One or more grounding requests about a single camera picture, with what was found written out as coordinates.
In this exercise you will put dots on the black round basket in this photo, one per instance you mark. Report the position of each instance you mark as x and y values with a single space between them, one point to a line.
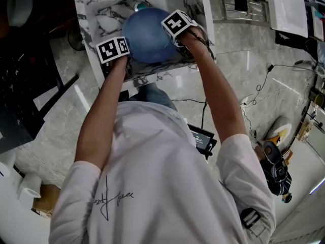
76 38

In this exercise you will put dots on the white power strip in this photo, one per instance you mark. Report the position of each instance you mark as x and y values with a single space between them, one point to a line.
243 101

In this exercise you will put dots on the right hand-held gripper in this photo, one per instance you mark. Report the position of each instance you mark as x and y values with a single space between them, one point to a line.
177 24

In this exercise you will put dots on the blue large plate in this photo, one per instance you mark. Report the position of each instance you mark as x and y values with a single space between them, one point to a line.
147 39

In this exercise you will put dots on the person's blue jeans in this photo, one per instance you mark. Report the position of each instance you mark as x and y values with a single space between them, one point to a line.
152 96

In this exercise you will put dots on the white paper roll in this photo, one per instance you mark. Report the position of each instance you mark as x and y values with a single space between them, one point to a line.
29 187

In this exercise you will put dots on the white rounded ceramic fixture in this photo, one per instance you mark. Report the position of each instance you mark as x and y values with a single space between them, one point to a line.
20 11

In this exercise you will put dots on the white ceramic toilet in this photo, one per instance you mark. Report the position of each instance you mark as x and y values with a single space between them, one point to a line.
276 124

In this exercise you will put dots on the person's left forearm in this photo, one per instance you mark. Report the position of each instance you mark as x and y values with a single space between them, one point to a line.
101 116

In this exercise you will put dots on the white slotted dispenser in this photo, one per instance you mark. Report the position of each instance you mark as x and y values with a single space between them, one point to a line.
6 161

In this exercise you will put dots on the stainless steel rack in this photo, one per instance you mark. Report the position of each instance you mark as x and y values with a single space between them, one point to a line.
254 11

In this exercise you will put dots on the black marble vanity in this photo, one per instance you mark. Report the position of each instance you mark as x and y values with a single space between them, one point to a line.
23 90

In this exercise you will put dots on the teal sink drain plug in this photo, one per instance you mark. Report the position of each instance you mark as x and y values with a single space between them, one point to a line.
140 6

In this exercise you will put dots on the person's white shirt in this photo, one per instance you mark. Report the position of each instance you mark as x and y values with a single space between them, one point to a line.
157 182

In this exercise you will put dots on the white table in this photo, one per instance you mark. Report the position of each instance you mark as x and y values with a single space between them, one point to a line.
287 9

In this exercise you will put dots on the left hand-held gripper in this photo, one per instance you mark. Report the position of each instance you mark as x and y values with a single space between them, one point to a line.
111 49

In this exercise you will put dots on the black tablet screen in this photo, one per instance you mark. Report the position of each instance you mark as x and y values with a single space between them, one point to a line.
201 138

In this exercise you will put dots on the person's right forearm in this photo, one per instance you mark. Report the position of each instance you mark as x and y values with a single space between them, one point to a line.
215 93

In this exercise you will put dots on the small cardboard box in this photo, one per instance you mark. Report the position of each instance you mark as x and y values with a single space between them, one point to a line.
48 197

